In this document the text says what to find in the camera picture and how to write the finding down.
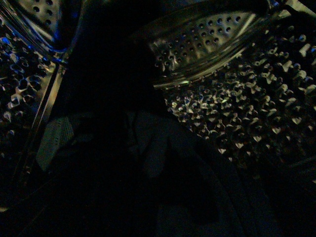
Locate dark blue garment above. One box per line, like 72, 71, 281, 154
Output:
0, 14, 247, 237

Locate grey white garment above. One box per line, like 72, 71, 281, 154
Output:
28, 111, 281, 237

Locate steel washing machine drum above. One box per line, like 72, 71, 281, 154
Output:
0, 0, 316, 213

